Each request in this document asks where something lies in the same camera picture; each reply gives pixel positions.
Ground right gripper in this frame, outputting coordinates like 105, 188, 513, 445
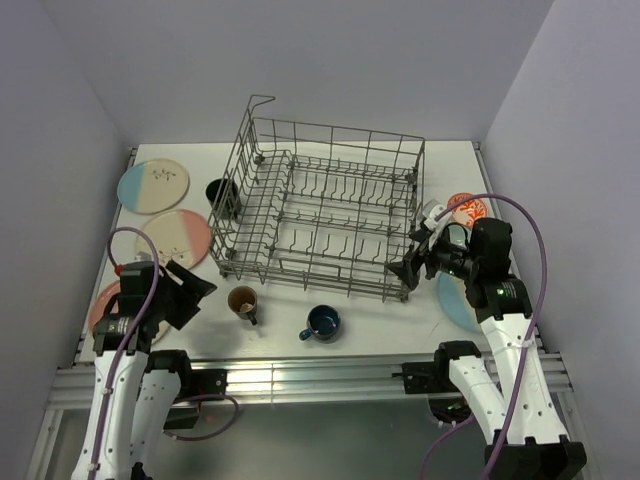
386, 224, 480, 289

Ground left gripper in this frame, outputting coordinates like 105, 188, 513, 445
148, 260, 215, 328

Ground dark green mug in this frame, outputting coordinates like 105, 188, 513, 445
205, 178, 242, 220

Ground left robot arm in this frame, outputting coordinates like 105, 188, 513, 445
72, 261, 217, 479

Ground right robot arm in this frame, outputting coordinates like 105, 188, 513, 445
389, 218, 587, 479

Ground light green bowl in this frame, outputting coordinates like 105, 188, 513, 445
446, 223, 471, 248

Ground blue cream plate right side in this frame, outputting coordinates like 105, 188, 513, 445
436, 273, 481, 334

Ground pink and cream plate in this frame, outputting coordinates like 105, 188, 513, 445
141, 209, 211, 269

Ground orange patterned bowl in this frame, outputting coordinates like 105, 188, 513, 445
447, 192, 490, 228

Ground pink cream plate near edge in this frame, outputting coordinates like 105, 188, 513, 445
88, 281, 171, 345

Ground dark blue mug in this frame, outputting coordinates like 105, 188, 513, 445
298, 305, 342, 342

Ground blue and cream plate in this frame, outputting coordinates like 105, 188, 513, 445
117, 158, 190, 215

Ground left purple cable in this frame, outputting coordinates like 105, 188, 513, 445
87, 226, 240, 476

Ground purple cable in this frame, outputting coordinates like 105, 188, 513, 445
418, 193, 549, 480
87, 226, 240, 476

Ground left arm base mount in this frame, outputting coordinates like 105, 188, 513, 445
164, 369, 228, 431

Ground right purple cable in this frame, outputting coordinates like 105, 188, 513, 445
418, 193, 549, 480

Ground grey wire dish rack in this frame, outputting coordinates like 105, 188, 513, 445
208, 95, 426, 301

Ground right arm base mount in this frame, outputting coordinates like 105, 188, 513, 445
392, 362, 471, 426

